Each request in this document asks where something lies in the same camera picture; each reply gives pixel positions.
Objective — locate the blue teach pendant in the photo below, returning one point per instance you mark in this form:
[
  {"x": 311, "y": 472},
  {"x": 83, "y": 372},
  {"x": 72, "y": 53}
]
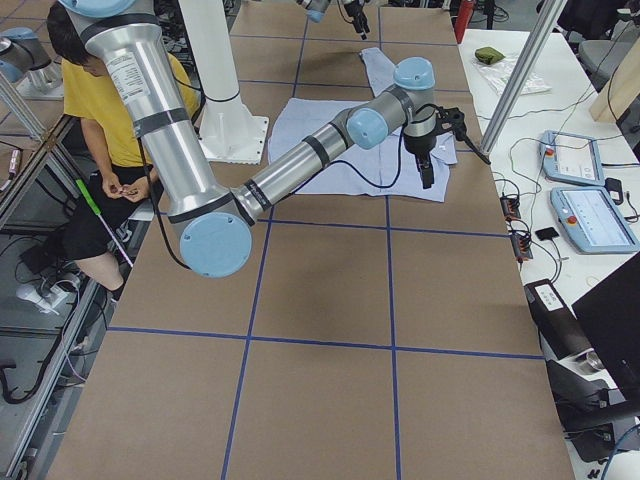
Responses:
[
  {"x": 571, "y": 158},
  {"x": 592, "y": 221}
]

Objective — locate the orange black adapter box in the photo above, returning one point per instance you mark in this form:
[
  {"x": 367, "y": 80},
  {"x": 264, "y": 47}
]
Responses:
[{"x": 510, "y": 208}]

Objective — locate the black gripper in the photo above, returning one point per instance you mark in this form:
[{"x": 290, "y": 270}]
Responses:
[
  {"x": 418, "y": 146},
  {"x": 353, "y": 9}
]

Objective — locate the grey office chair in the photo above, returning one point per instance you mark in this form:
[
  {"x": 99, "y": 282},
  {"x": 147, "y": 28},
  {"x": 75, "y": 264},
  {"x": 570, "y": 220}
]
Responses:
[{"x": 600, "y": 58}]

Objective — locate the person in yellow shirt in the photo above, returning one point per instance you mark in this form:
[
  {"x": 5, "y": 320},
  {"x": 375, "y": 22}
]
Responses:
[{"x": 124, "y": 178}]

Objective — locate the small black phone device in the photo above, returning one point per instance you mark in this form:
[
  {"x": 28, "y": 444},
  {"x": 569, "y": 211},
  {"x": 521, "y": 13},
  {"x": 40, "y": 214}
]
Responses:
[{"x": 548, "y": 233}]

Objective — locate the green fabric pouch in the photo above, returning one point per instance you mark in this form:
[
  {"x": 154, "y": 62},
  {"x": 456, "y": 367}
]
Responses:
[{"x": 488, "y": 55}]

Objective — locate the lower blue teach pendant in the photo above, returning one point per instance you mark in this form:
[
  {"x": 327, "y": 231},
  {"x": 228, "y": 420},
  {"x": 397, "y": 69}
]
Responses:
[{"x": 592, "y": 221}]

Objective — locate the aluminium frame post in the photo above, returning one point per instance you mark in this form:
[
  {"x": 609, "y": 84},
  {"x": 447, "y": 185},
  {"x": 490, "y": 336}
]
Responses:
[{"x": 527, "y": 59}]

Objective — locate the brown paper table mat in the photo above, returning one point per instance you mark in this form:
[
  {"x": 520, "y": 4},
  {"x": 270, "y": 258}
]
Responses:
[{"x": 365, "y": 338}]

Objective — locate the black box with label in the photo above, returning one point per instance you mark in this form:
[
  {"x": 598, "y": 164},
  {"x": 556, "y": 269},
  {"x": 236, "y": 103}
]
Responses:
[{"x": 555, "y": 320}]

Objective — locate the light blue striped shirt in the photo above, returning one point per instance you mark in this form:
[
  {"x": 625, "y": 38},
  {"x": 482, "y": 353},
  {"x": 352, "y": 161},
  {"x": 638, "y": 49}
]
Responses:
[{"x": 387, "y": 169}]

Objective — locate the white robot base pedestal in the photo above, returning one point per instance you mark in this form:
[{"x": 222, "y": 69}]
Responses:
[{"x": 228, "y": 131}]

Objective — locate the black monitor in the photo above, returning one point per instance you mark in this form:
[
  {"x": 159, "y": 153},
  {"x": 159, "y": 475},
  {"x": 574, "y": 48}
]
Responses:
[{"x": 609, "y": 316}]

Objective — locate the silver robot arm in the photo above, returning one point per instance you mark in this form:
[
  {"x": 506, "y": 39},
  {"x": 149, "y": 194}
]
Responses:
[
  {"x": 212, "y": 170},
  {"x": 316, "y": 10}
]

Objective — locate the upper blue teach pendant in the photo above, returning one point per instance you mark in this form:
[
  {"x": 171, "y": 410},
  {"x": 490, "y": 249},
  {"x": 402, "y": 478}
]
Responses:
[{"x": 571, "y": 158}]

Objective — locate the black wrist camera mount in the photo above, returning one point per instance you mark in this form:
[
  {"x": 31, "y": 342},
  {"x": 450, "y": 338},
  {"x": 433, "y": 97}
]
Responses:
[{"x": 452, "y": 120}]

